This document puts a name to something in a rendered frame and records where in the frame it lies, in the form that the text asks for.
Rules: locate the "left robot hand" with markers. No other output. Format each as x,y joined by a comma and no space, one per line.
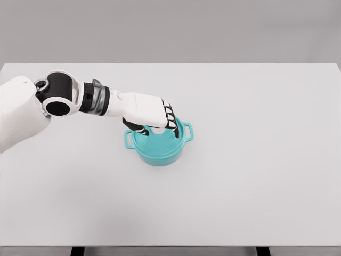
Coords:
149,109

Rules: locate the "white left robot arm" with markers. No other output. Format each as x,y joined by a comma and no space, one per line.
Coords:
24,106

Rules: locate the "teal pot lid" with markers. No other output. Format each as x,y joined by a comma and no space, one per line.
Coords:
160,144

